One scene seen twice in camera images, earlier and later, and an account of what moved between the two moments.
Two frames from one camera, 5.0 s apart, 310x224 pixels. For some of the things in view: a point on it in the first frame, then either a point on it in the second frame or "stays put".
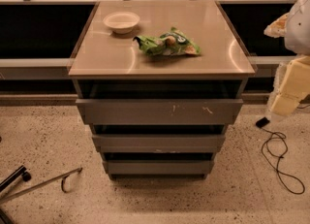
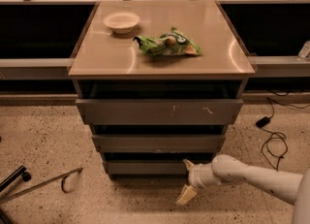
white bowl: [121, 21] stays put
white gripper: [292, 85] → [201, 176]
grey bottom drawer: [159, 167] stays put
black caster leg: [17, 174] stays put
